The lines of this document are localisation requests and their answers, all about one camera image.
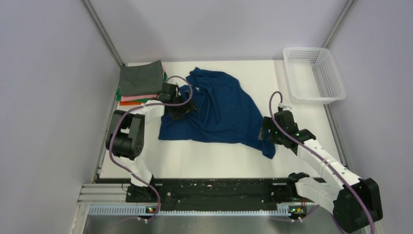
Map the dark blue t shirt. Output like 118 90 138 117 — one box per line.
158 67 276 159

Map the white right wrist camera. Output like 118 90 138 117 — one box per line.
278 102 292 112

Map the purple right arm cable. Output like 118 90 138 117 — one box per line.
268 91 375 234

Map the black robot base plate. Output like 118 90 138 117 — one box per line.
126 173 326 212

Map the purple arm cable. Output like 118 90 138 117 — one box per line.
268 91 375 234
108 75 193 223

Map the folded grey t shirt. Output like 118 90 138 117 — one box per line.
118 59 166 97

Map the white slotted cable duct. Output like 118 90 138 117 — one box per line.
88 205 304 216

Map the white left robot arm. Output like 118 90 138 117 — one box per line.
105 83 198 202

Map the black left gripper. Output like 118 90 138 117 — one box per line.
170 90 199 120

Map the aluminium frame post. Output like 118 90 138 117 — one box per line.
81 0 125 67
322 0 358 49

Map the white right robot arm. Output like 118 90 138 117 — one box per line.
259 110 383 233

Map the left aluminium frame post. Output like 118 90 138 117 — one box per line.
81 0 125 67

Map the right aluminium frame post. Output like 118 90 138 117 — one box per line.
322 0 358 49

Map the folded green t shirt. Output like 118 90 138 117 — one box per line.
115 88 154 102

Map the white perforated plastic basket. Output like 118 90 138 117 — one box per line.
283 47 347 105

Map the folded pink t shirt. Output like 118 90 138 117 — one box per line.
120 66 166 103

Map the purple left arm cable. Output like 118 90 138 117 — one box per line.
108 75 193 223

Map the folded orange t shirt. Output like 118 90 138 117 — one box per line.
119 101 144 106

